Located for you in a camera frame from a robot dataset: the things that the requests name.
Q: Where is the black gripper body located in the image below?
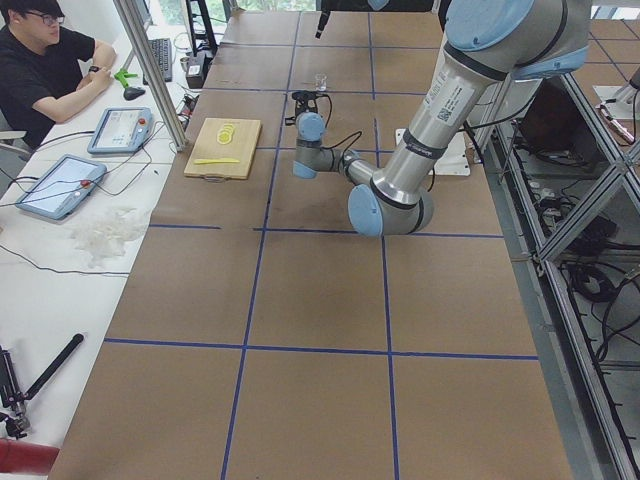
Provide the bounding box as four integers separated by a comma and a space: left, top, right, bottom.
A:
295, 98, 317, 116

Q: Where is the clear glass cup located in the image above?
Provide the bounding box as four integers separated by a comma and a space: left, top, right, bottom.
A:
315, 73, 327, 92

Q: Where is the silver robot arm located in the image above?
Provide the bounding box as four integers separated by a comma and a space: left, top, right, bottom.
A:
293, 1, 592, 237
315, 0, 450, 39

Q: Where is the front lemon slice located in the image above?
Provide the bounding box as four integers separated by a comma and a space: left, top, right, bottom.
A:
216, 133, 233, 145

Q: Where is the bamboo cutting board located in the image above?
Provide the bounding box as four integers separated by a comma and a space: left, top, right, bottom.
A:
184, 118, 262, 180

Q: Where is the yellow plastic knife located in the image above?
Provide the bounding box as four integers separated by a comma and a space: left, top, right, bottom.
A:
193, 157, 240, 165

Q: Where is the black keyboard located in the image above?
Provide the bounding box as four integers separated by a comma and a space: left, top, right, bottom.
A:
148, 38, 173, 82

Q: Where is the black computer mouse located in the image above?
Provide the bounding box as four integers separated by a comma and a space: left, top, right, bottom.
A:
123, 86, 146, 101

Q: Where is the green plastic tool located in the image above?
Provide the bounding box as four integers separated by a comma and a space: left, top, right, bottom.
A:
114, 68, 138, 88

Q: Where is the upper teach pendant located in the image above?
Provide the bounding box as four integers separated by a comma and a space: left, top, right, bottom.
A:
87, 107, 153, 155

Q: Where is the teach pendant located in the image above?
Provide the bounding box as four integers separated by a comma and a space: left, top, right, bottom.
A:
16, 155, 107, 221
87, 107, 153, 155

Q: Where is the white crumpled plastic wrap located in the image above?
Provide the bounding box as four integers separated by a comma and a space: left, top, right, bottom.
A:
66, 205, 150, 275

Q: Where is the seated person black shirt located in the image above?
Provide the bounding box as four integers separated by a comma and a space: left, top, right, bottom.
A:
1, 1, 116, 149

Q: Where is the lower teach pendant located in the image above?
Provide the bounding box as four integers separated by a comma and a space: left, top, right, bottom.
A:
16, 155, 107, 221

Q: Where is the black tripod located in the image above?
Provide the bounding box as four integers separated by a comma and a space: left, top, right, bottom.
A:
1, 333, 85, 440

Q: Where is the red cylinder object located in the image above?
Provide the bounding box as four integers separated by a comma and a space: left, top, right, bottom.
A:
1, 438, 60, 476

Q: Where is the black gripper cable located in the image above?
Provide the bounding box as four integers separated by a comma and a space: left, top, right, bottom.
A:
315, 93, 363, 151

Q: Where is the aluminium frame post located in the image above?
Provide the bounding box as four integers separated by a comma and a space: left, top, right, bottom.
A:
114, 0, 187, 152

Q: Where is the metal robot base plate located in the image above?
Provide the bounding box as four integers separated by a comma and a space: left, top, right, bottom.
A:
435, 132, 471, 177

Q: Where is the aluminium frame rack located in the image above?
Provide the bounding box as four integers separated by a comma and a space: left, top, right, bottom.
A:
488, 75, 639, 479

